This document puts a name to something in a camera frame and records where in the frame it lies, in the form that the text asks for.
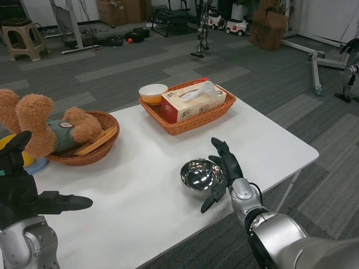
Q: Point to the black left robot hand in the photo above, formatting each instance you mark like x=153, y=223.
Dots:
x=16, y=193

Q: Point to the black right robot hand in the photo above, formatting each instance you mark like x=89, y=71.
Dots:
x=232, y=169

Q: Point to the shiny metal bowl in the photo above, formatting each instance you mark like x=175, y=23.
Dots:
x=199, y=176

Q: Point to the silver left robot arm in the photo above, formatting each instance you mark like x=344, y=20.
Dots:
x=16, y=243

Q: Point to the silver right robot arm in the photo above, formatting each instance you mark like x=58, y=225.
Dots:
x=280, y=232

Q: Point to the white orange ceramic bowl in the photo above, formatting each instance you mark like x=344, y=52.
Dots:
x=152, y=91

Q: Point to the light blue plastic tray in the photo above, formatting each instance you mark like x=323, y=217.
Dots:
x=36, y=168

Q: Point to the yellow plastic cup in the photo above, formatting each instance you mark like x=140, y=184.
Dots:
x=28, y=161

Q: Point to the rectangular wicker basket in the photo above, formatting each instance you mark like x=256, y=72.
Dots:
x=190, y=126

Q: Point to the white table leg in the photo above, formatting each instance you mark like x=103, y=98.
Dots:
x=288, y=192

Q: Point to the red beige tissue box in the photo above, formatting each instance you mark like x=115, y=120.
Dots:
x=190, y=110

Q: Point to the brown plush teddy bear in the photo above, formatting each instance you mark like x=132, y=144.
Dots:
x=36, y=120

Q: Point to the round wicker basket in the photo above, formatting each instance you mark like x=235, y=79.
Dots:
x=84, y=158

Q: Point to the standing silver humanoid robot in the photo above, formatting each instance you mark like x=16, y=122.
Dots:
x=202, y=33

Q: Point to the open cardboard box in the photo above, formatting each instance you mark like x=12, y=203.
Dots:
x=266, y=33

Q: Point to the white toy car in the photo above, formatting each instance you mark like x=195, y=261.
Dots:
x=216, y=22
x=237, y=28

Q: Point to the bushy potted plant white pot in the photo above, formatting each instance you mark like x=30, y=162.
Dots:
x=242, y=11

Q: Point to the black folding cot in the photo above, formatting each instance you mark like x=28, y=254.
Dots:
x=171, y=21

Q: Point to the white standing desk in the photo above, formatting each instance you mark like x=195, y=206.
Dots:
x=77, y=33

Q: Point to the beige plastic stool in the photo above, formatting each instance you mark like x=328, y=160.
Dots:
x=15, y=22

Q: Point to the black flat floor case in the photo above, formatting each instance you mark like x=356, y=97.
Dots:
x=111, y=41

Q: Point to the large closed cardboard box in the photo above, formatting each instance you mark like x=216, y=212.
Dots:
x=137, y=11

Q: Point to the stacked small cardboard boxes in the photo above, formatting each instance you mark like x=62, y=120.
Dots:
x=110, y=14

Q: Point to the white gantry frame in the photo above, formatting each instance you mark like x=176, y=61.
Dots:
x=315, y=75

